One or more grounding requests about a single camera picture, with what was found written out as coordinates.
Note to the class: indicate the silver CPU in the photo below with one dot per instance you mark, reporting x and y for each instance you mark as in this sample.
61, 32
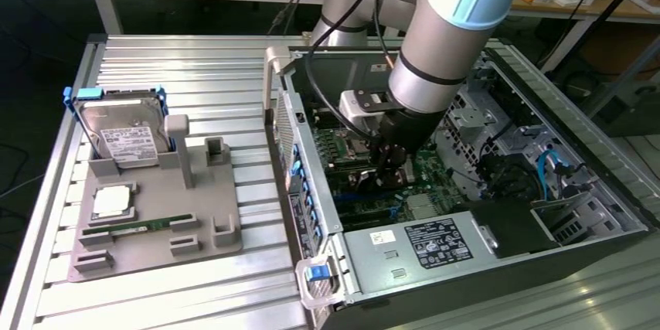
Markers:
113, 201

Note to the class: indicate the grey parts rack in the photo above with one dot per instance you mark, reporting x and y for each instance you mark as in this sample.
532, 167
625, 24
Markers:
155, 198

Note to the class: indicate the black stand pole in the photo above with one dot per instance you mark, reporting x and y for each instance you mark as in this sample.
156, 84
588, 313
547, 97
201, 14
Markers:
608, 17

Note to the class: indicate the green RAM stick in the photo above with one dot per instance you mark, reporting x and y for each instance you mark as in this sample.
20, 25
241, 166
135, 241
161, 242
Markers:
144, 225

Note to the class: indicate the green motherboard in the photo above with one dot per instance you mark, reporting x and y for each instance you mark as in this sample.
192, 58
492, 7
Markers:
428, 175

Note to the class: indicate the metal disk bay cage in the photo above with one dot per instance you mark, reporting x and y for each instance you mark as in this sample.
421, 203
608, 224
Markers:
475, 125

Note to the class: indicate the blue disk caddy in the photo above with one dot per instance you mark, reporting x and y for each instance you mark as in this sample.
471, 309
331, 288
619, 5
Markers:
88, 93

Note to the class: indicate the black open PC case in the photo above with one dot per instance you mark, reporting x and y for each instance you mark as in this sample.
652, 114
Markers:
515, 268

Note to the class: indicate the black air shroud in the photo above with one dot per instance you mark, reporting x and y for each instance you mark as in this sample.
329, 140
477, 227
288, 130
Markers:
511, 229

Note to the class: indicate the wooden desk with grey legs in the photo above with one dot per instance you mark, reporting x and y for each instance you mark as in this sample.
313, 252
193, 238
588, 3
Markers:
547, 7

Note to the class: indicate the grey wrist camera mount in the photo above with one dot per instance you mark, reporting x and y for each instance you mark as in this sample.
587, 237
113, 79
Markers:
356, 109

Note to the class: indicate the silver chipset heat sink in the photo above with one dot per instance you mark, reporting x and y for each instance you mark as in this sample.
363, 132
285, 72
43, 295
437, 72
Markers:
425, 206

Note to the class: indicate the dark floor cabinet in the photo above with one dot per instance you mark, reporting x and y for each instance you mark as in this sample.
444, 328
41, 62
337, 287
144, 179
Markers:
629, 109

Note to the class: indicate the grey power supply unit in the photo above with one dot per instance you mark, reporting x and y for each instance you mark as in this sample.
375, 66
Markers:
381, 264

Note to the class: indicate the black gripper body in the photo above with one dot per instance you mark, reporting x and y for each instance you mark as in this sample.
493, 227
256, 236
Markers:
412, 129

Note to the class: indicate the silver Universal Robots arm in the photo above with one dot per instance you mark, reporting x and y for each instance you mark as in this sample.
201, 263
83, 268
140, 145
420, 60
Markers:
448, 24

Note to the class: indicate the CPU socket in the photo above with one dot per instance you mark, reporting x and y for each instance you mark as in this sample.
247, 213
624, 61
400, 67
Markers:
356, 144

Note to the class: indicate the silver hard disk drive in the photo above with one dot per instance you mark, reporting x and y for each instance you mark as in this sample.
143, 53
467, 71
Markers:
119, 133

